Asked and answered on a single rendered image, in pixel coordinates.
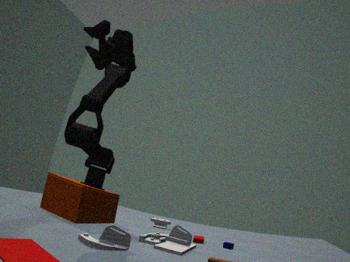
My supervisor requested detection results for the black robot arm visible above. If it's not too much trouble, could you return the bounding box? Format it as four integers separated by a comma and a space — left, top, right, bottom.
65, 29, 137, 191

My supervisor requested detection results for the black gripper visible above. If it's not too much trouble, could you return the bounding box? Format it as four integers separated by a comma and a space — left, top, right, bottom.
83, 20, 116, 70

